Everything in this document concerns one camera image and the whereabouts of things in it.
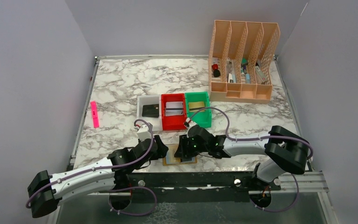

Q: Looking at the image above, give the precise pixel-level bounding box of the red and black stamp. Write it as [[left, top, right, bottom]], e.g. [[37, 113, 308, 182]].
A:
[[211, 63, 221, 77]]

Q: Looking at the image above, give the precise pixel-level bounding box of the black card in white bin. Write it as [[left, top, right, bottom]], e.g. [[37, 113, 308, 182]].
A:
[[142, 104, 160, 118]]

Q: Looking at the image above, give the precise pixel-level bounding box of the white plastic bin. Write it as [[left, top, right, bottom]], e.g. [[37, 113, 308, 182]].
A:
[[137, 95, 163, 132]]

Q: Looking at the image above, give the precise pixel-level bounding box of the peach plastic desk organizer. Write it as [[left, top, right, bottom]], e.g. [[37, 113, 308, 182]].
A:
[[208, 20, 281, 104]]

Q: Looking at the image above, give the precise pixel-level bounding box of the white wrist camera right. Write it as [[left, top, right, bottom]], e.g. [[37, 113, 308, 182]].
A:
[[184, 119, 197, 129]]

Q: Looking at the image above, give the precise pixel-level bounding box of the green plastic bin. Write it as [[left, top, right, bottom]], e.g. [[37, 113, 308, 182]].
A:
[[185, 91, 212, 128]]

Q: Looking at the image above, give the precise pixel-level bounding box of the gold card with stripe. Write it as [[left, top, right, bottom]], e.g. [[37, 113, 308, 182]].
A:
[[188, 101, 206, 112]]

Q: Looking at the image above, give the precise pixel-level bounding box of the red plastic bin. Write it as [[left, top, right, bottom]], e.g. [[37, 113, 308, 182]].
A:
[[161, 93, 187, 131]]

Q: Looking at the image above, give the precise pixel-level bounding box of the yellow-brown card holder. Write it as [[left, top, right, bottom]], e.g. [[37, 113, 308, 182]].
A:
[[163, 144, 197, 166]]

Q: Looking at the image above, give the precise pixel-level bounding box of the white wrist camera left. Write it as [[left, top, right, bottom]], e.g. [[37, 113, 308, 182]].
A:
[[137, 125, 152, 141]]

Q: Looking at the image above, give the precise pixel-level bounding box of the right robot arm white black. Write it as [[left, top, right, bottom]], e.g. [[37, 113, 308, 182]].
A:
[[174, 125, 312, 184]]

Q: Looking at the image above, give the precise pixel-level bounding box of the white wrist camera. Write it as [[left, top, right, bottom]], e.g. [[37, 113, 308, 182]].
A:
[[184, 119, 197, 129], [137, 125, 152, 141]]

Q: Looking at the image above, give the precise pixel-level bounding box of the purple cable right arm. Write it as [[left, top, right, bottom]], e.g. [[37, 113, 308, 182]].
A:
[[183, 107, 314, 160]]

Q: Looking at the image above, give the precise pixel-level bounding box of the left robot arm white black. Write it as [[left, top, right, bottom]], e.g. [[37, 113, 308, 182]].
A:
[[26, 135, 169, 218]]

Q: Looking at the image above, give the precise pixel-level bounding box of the white cards stack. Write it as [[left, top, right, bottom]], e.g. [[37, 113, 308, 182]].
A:
[[164, 101, 183, 116]]

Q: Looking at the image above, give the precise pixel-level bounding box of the pink highlighter marker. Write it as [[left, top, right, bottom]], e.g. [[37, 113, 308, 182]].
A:
[[90, 101, 100, 128]]

